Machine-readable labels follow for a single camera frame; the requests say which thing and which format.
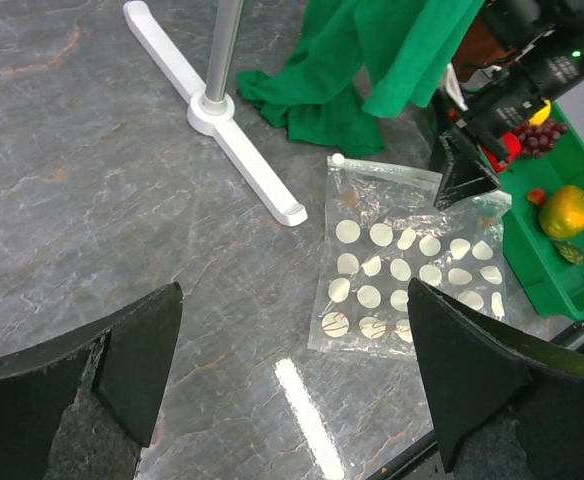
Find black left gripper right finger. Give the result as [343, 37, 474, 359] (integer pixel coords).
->
[408, 278, 584, 479]

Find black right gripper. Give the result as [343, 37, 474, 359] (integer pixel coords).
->
[428, 29, 584, 211]

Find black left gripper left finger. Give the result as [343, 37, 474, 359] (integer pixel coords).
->
[0, 283, 183, 479]

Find red bell pepper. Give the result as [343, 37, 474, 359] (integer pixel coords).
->
[480, 133, 522, 174]

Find purple grape bunch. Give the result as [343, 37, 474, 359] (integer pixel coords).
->
[513, 118, 570, 158]

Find clear dotted zip top bag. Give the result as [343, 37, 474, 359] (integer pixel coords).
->
[308, 154, 511, 359]

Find orange green mango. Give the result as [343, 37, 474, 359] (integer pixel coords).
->
[538, 185, 584, 240]

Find small red strawberry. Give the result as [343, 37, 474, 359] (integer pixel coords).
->
[526, 188, 546, 206]

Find green plastic tray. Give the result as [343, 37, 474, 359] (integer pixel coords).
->
[497, 103, 584, 321]

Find green t-shirt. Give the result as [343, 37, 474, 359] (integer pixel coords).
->
[237, 0, 483, 157]

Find green leaf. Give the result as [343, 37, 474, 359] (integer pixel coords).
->
[552, 240, 584, 265]

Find white garment rack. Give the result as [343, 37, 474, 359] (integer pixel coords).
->
[123, 1, 308, 227]

